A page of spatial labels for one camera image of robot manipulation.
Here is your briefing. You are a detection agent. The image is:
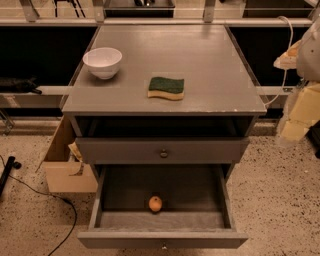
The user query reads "cardboard box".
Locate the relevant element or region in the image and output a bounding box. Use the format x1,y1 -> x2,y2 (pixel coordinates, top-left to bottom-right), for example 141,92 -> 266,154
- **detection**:
42,117 -> 98,193

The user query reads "black object on rail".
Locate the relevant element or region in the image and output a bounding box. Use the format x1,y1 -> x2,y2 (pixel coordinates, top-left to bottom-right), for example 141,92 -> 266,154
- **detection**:
0,77 -> 42,95

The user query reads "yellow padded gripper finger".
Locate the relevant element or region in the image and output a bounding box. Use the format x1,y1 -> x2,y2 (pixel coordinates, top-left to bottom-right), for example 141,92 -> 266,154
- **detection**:
273,40 -> 301,70
279,83 -> 320,142

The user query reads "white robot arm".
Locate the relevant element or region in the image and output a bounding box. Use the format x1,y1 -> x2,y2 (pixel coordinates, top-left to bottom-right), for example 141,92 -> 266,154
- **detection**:
273,18 -> 320,142

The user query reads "white ceramic bowl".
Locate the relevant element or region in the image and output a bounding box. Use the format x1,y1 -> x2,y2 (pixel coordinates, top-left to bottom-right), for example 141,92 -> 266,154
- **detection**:
82,47 -> 122,79

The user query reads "black floor cable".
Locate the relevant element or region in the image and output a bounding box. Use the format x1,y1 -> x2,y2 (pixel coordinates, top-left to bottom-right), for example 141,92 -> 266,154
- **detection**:
0,155 -> 78,256

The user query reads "small orange fruit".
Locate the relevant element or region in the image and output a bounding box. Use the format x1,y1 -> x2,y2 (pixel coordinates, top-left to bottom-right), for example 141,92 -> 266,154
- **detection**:
148,196 -> 163,212

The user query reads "open grey middle drawer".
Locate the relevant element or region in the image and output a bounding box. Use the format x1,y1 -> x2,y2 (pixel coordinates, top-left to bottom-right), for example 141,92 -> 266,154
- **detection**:
78,165 -> 248,249

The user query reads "black bar on floor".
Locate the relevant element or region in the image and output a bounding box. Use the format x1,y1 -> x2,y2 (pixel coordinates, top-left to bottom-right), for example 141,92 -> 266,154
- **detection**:
0,156 -> 22,196

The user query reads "white hanging cable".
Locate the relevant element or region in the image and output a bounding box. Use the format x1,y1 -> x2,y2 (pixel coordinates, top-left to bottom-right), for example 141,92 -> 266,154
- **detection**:
263,15 -> 295,108

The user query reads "green and yellow sponge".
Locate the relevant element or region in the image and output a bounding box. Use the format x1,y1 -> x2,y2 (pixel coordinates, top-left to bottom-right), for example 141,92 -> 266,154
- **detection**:
147,77 -> 184,101

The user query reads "closed grey top drawer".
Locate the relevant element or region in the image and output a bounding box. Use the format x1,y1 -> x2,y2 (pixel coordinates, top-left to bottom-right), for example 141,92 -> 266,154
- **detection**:
76,138 -> 249,164

